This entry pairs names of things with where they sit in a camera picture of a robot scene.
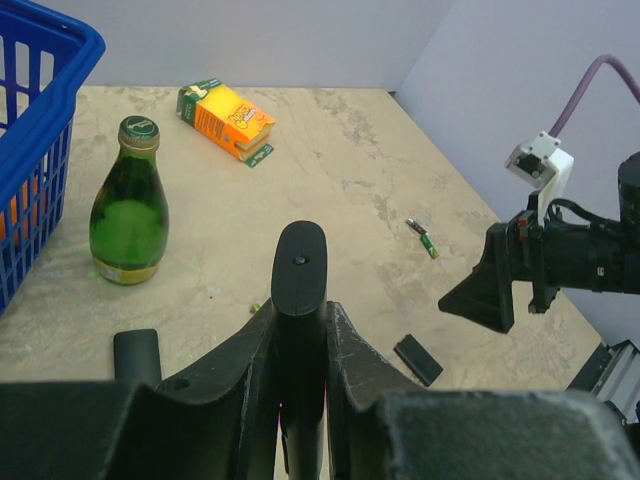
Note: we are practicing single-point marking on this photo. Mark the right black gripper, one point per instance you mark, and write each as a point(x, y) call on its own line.
point(485, 296)

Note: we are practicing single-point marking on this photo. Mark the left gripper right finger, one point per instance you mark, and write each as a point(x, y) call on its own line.
point(360, 442)

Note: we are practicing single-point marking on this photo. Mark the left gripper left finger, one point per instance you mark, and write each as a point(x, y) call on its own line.
point(226, 415)

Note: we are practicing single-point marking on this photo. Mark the black battery cover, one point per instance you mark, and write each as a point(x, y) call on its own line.
point(419, 361)

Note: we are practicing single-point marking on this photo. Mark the green battery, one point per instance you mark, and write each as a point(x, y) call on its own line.
point(424, 237)

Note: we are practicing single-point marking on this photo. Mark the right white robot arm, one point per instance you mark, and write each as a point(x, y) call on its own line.
point(561, 246)

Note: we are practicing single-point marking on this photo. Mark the green glass bottle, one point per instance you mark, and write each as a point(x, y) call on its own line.
point(129, 221)

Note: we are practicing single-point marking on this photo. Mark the orange sponge pack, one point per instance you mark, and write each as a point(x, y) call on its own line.
point(226, 118)

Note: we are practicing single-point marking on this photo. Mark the orange ball in basket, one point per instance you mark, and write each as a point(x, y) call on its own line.
point(25, 221)

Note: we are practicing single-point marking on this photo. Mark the blue plastic basket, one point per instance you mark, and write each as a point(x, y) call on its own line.
point(45, 58)

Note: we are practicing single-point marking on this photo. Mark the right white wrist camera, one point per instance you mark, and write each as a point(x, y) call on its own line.
point(545, 166)

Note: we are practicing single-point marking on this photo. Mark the aluminium frame rail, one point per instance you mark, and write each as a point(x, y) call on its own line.
point(611, 374)

